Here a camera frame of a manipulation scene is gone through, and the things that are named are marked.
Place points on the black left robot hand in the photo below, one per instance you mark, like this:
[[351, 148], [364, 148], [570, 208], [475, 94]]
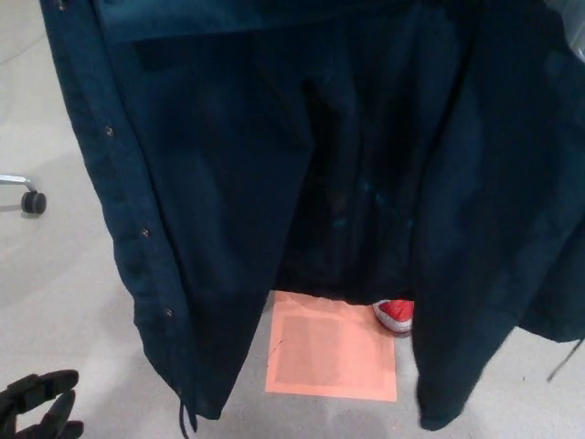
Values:
[[32, 411]]

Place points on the dark teal coat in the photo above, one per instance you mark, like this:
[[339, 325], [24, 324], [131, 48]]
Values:
[[283, 160]]

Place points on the black chair caster wheel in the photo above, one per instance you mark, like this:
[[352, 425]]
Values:
[[34, 202]]

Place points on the silver chair base leg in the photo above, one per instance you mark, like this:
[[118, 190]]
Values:
[[16, 179]]

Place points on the orange floor tape square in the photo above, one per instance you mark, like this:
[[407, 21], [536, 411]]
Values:
[[329, 356]]

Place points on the red white left sneaker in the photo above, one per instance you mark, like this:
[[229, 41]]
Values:
[[397, 314]]

